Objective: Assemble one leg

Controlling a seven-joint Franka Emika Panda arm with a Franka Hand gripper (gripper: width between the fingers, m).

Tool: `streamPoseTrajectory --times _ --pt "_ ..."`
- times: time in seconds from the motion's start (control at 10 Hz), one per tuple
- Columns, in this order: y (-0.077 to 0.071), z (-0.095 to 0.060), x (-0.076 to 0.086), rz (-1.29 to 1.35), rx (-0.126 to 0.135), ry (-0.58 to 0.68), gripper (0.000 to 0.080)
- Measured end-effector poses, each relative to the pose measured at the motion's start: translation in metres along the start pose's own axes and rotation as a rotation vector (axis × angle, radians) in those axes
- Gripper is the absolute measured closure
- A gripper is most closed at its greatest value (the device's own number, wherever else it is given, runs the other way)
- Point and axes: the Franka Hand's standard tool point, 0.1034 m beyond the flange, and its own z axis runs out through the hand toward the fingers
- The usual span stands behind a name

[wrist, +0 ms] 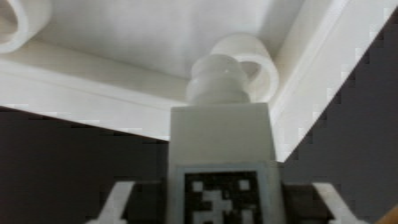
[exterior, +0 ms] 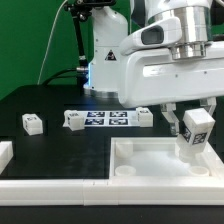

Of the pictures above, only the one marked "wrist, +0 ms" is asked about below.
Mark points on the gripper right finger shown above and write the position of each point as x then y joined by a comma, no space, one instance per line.
315,205

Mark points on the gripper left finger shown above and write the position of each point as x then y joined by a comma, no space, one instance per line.
134,204

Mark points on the white leg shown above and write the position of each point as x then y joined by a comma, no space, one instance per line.
222,178

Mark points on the white square tabletop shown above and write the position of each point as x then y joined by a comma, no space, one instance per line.
96,56

